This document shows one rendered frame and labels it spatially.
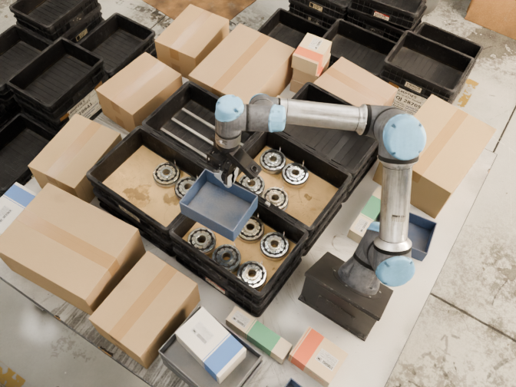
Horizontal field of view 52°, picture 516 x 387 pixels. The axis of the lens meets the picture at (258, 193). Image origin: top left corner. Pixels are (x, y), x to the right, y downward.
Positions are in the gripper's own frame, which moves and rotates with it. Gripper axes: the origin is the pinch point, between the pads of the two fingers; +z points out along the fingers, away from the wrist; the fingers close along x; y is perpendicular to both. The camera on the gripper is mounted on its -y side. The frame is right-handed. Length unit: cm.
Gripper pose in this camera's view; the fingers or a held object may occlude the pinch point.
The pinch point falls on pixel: (231, 184)
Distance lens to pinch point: 169.9
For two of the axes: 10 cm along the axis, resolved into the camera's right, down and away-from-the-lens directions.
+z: -0.8, 5.9, 8.1
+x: -5.5, 6.5, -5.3
